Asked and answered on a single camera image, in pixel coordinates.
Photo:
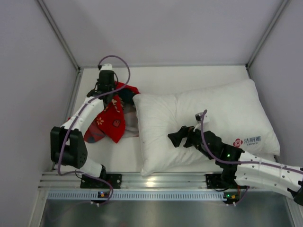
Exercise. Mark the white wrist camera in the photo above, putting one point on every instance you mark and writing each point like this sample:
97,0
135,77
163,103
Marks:
106,66
201,116

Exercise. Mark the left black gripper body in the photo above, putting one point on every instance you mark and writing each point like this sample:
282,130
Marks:
105,88

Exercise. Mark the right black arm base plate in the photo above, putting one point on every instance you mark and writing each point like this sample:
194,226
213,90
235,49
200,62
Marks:
214,181

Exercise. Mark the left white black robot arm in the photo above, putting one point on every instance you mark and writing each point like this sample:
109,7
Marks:
68,146

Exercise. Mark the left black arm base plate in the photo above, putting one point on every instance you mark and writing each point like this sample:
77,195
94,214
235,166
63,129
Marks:
113,179

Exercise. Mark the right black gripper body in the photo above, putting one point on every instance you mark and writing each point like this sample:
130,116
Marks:
188,137

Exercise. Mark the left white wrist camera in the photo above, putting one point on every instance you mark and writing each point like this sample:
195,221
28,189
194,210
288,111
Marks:
106,66

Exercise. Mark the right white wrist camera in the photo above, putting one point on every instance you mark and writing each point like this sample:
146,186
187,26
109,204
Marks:
201,116

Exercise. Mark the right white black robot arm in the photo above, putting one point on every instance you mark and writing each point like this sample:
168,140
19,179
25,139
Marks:
241,168

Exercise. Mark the slotted grey cable duct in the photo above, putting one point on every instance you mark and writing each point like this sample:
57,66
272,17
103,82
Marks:
142,195

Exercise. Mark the right aluminium frame post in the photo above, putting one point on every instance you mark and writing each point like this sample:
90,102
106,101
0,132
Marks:
269,28

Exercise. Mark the aluminium mounting rail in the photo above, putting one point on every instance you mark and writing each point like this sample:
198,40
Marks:
132,180

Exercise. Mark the aluminium frame post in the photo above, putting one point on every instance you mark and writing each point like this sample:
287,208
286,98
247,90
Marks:
50,20
269,28

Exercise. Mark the left aluminium frame post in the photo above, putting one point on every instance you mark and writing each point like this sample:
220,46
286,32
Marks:
50,20

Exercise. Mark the white pillow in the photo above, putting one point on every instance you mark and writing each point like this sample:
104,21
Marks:
233,113

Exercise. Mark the red printed pillowcase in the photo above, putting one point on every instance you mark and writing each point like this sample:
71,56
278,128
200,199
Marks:
118,120

